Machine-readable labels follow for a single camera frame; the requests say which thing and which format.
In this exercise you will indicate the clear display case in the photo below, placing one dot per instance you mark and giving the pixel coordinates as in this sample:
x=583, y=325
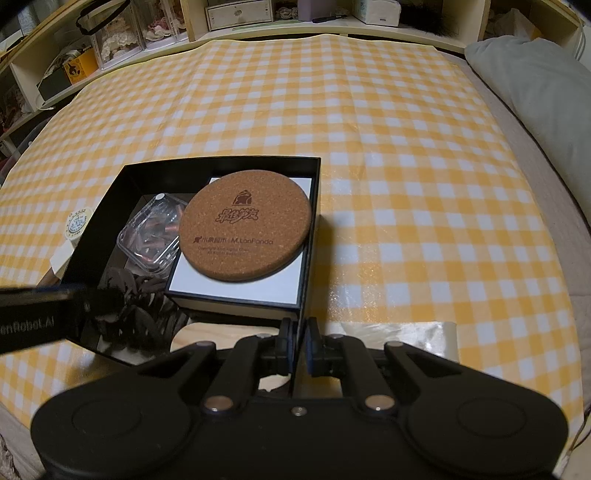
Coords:
x=159, y=27
x=120, y=41

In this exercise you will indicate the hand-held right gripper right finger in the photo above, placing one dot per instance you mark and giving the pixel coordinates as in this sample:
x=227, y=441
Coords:
x=316, y=346

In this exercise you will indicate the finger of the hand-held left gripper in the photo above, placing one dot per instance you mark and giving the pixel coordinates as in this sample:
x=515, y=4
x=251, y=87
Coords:
x=104, y=300

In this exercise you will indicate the clear plastic sheet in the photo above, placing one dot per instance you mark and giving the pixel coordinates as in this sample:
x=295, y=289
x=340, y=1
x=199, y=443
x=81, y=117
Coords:
x=406, y=334

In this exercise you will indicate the orange box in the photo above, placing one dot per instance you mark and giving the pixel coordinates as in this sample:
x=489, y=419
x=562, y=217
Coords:
x=79, y=68

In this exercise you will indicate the oval wooden board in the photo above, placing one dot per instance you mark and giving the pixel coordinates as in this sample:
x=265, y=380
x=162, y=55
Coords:
x=207, y=337

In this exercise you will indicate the white card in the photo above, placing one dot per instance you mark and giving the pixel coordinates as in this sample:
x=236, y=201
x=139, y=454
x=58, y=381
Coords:
x=60, y=261

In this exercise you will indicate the round cork coaster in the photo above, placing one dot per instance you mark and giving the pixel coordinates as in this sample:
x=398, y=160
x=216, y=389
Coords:
x=244, y=226

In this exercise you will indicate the clear plastic box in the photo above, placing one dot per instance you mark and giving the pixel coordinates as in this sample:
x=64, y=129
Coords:
x=150, y=235

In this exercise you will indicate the white-topped black box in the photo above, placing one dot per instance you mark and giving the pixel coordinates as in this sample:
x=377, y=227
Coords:
x=277, y=286

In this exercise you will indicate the white drawer box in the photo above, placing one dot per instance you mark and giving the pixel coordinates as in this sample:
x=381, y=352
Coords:
x=240, y=14

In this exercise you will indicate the yellow checked cloth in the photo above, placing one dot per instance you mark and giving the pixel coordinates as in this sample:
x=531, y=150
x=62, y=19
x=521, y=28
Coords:
x=392, y=161

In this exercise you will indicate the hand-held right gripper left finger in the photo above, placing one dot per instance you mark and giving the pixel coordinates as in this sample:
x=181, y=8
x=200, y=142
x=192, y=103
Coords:
x=285, y=344

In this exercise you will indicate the black cardboard box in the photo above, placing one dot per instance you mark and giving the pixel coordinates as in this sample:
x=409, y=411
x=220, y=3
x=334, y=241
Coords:
x=106, y=217

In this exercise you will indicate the grey pillow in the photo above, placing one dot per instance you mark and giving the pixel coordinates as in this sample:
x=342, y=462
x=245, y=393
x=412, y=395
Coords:
x=521, y=78

